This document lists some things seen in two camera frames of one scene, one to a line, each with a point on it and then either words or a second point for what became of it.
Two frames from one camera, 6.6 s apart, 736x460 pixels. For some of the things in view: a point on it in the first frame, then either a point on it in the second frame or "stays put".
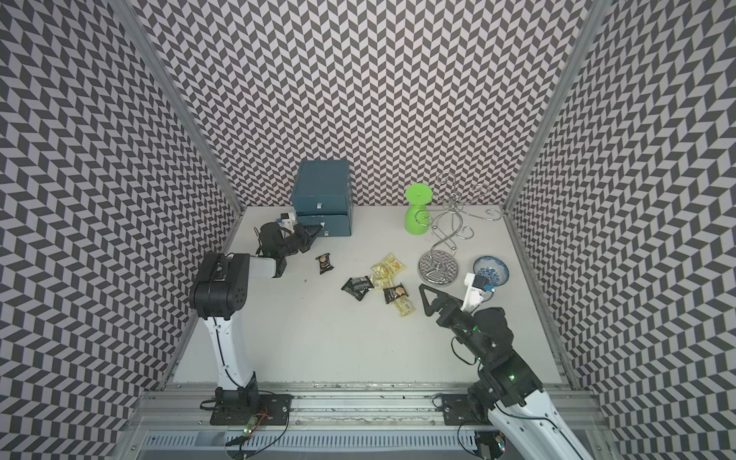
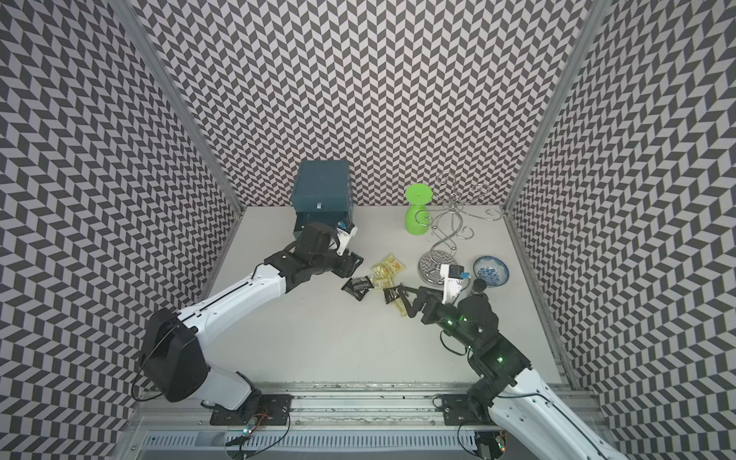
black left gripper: (304, 233) -> (347, 264)
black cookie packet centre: (393, 292) stays put
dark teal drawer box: (323, 195) stays put
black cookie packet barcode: (357, 287) stays put
